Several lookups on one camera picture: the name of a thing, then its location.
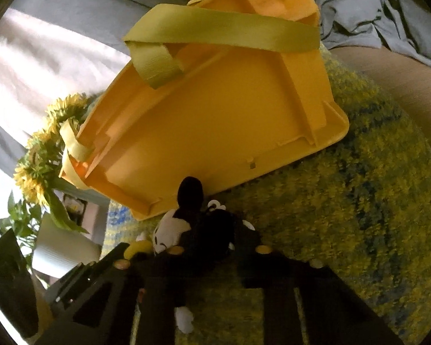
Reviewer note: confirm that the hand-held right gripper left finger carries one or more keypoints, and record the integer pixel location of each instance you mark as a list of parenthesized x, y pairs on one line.
[(161, 273)]

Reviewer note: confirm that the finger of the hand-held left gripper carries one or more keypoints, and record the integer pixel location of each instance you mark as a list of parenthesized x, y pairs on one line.
[(75, 280)]

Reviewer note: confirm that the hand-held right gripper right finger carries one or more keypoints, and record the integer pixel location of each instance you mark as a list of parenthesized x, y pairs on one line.
[(258, 271)]

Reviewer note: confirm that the mouse plush toy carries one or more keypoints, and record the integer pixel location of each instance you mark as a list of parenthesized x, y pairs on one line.
[(186, 226)]

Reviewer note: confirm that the white ribbed vase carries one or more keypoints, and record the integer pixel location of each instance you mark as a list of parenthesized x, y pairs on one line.
[(63, 248)]

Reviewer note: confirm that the yellow and blue round mat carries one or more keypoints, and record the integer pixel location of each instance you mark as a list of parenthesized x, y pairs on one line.
[(344, 205)]

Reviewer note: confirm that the artificial sunflower bouquet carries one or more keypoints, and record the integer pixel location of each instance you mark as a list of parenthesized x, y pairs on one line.
[(39, 165)]

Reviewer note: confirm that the white cloth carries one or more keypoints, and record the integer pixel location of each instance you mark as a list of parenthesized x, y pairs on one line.
[(39, 68)]

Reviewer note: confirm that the grey rumpled cloth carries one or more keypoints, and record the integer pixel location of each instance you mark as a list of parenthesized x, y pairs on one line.
[(362, 18)]

